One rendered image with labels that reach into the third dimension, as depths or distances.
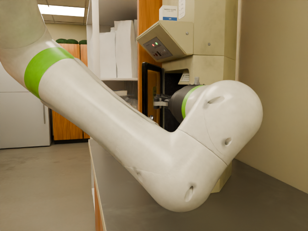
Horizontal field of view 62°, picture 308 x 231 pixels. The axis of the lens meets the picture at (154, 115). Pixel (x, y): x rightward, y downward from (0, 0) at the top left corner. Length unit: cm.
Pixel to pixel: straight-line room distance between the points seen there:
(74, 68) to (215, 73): 50
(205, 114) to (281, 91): 79
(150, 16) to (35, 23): 72
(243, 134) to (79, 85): 29
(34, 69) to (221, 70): 58
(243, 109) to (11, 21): 42
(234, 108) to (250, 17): 100
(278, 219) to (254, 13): 89
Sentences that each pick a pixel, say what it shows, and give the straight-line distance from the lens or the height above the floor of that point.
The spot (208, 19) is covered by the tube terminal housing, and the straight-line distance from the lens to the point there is 89.
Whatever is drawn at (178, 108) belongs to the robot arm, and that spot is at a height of 127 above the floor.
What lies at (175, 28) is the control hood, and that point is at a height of 149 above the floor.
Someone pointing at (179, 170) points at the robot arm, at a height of 120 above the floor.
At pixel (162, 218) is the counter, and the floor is 94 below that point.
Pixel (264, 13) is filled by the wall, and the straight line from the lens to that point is 129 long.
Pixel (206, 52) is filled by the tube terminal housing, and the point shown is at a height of 142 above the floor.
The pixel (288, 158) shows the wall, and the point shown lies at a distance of 116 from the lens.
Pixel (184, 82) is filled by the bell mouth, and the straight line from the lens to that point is 95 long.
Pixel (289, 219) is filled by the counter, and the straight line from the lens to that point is 87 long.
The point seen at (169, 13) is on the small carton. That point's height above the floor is 154.
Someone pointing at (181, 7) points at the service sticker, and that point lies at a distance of 97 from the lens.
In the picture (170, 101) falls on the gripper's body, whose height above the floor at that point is 128.
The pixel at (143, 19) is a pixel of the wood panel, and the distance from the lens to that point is 120.
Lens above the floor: 132
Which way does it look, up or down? 7 degrees down
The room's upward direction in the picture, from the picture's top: straight up
